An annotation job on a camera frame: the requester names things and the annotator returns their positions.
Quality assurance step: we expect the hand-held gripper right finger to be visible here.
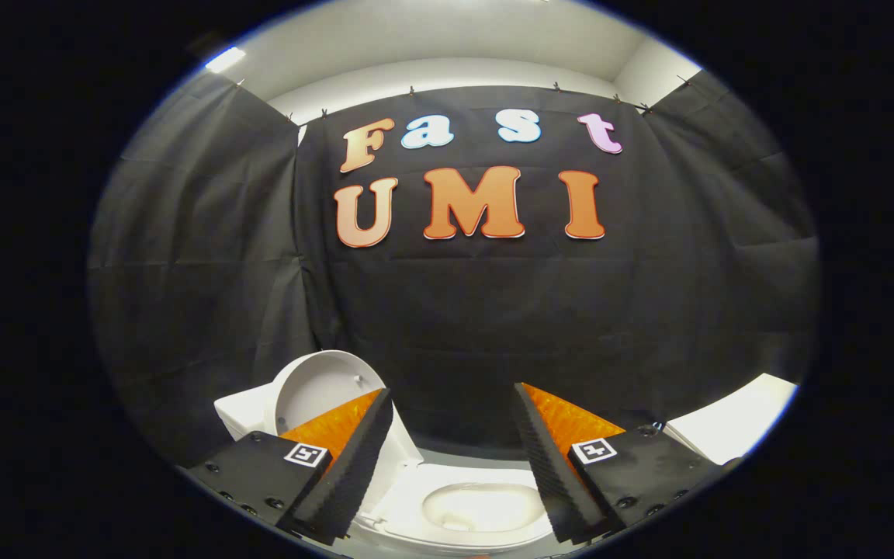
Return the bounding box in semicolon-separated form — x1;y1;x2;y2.
513;382;727;544

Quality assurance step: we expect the black backdrop cloth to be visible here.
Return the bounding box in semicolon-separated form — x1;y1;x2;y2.
88;70;819;467

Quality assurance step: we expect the white toilet lid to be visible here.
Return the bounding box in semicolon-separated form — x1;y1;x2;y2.
265;349;424;468

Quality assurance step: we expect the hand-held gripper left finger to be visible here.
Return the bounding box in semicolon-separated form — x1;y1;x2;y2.
183;387;395;547

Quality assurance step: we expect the white toilet seat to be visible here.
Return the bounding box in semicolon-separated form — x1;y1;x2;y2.
354;462;564;554

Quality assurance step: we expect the white drawer cabinet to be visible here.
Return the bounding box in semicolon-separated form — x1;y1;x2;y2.
664;373;799;467

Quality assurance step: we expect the small ceiling light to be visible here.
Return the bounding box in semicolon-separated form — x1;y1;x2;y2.
205;47;247;75

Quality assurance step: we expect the white ceramic toilet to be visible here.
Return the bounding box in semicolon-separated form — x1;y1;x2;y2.
214;388;564;556

